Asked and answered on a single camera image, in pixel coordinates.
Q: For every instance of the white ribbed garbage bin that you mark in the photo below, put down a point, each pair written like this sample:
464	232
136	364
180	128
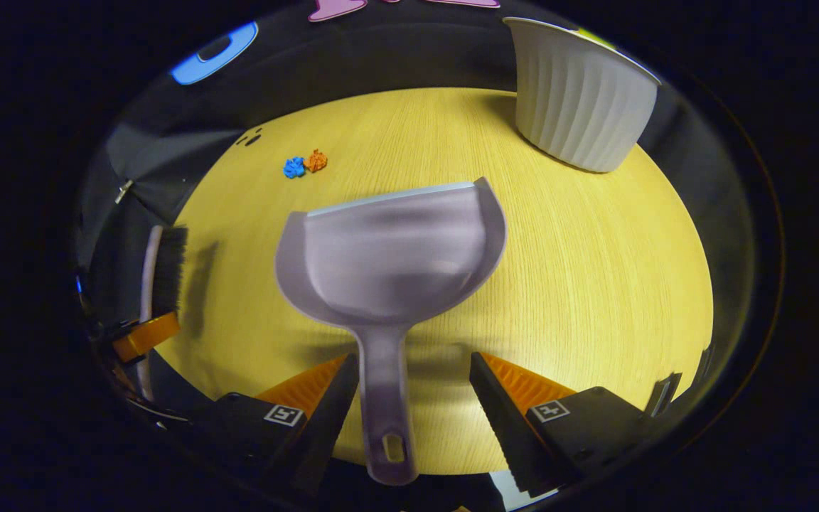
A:
580	99

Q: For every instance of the blue paper ball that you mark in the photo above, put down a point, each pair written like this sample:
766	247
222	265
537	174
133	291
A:
293	168

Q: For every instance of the black desk edge clamp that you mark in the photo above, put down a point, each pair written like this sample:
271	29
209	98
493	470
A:
664	395

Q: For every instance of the yellow wooden desktop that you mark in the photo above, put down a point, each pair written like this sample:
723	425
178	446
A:
594	284

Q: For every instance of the pink dustpan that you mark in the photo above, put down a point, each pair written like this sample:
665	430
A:
388	263

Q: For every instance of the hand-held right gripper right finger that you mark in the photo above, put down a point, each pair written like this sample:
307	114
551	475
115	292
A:
498	419

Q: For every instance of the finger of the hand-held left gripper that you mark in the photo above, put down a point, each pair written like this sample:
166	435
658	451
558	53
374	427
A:
146	338

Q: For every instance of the silver cloth clip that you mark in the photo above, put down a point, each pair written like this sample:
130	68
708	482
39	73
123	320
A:
124	191

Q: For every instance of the small pink broom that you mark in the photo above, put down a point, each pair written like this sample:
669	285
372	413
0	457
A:
168	270

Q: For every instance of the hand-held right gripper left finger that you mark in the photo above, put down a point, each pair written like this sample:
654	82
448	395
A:
328	419

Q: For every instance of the orange paper ball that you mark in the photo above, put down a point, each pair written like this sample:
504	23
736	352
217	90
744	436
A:
316	161

